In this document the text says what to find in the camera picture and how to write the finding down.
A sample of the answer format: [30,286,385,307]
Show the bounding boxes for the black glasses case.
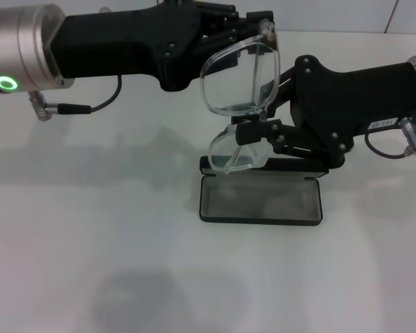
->
[198,155,330,227]

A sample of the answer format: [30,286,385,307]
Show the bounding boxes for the left gripper cable with plug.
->
[28,74,123,121]

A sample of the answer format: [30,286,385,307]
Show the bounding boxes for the clear plastic glasses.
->
[198,19,282,173]

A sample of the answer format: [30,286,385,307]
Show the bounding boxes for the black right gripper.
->
[229,54,416,166]

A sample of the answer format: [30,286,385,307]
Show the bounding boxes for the gripper cable with plug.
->
[28,74,123,121]
[363,117,416,160]

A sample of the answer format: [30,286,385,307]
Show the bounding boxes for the right gripper cable with plug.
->
[363,117,416,160]

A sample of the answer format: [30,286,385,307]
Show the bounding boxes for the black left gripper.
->
[51,0,243,93]

